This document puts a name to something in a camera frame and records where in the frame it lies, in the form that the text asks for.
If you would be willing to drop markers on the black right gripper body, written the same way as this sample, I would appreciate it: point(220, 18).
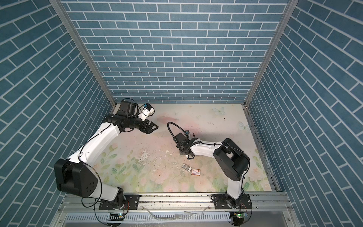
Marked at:
point(181, 150)

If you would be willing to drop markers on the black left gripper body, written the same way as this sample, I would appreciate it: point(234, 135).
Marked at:
point(137, 123)

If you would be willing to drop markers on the red staple box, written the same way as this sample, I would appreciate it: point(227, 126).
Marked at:
point(195, 172)

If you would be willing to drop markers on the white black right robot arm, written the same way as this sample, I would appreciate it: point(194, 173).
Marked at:
point(233, 161)

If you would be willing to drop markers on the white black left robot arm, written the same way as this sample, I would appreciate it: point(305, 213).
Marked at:
point(76, 174)

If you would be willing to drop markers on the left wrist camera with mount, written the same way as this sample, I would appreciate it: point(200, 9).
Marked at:
point(146, 111)

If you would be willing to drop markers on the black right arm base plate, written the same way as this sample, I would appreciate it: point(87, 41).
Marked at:
point(225, 201)

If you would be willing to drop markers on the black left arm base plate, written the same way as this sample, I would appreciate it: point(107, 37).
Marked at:
point(130, 202)

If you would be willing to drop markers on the aluminium front rail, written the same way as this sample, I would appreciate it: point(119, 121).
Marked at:
point(269, 209)

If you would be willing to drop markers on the aluminium corner post left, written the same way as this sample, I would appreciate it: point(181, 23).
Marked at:
point(67, 22)

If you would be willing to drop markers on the aluminium corner post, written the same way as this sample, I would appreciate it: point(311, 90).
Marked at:
point(67, 22)
point(274, 42)

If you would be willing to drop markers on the aluminium corner post right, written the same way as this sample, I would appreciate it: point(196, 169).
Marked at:
point(274, 42)

